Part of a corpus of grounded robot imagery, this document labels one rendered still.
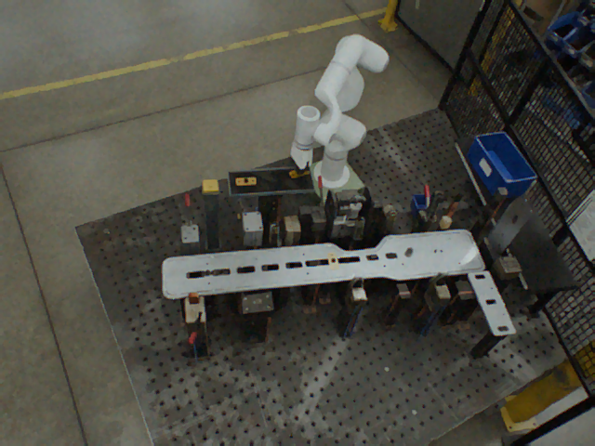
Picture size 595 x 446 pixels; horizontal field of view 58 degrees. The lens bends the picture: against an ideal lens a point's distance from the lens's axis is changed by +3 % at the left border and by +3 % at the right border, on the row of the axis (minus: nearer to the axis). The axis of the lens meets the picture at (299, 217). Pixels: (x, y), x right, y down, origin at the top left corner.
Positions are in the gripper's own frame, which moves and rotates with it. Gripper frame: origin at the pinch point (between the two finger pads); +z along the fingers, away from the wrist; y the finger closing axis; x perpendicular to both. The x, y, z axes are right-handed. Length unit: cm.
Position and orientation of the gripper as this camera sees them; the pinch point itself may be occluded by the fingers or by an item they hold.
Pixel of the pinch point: (299, 168)
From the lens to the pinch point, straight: 222.5
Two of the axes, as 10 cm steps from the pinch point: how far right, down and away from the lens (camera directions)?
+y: 4.7, 7.4, -4.8
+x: 8.8, -3.3, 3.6
